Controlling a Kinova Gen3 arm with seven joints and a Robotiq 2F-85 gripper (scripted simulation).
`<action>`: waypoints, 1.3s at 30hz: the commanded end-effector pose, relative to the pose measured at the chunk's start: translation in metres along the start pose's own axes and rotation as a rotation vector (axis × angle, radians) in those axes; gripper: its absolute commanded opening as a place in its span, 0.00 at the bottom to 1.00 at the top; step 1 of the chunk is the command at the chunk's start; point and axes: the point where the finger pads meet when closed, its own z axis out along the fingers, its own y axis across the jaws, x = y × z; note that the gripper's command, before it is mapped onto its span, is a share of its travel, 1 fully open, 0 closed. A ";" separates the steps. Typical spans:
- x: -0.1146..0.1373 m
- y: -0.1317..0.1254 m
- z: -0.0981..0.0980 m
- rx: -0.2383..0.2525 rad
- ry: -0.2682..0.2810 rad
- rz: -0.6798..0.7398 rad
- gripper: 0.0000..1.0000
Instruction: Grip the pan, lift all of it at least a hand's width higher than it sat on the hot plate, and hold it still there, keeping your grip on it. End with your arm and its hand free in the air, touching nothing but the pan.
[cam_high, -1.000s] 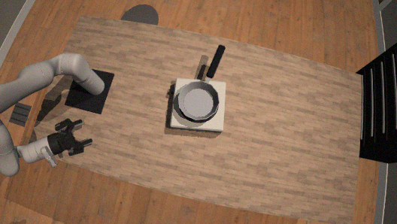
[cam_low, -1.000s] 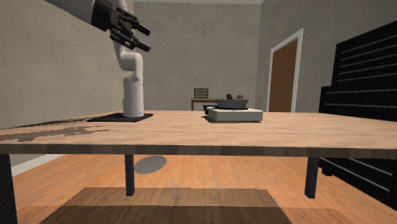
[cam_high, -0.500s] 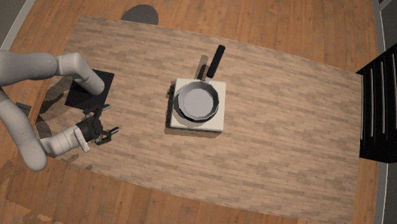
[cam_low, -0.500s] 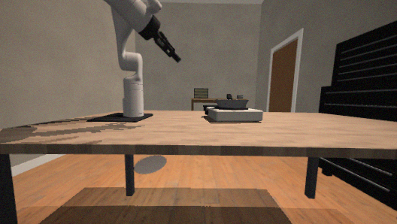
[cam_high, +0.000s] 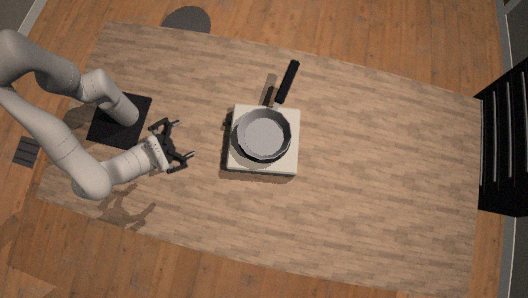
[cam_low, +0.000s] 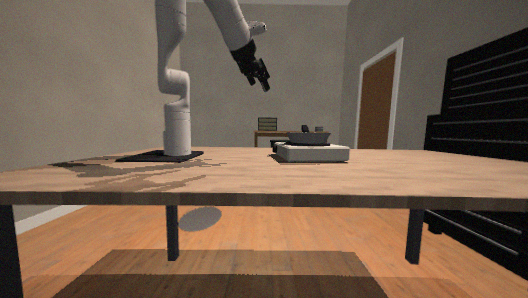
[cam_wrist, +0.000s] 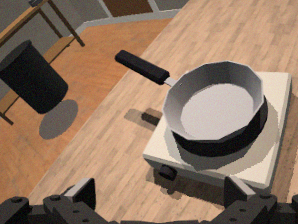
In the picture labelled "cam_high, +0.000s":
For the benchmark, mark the grey frying pan with black handle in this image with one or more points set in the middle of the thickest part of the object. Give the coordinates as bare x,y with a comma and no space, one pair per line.
265,133

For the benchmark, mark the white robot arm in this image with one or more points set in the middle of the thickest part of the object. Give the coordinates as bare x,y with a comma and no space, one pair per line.
90,180

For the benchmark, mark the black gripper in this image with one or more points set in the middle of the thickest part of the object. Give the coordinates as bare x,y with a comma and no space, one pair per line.
168,145

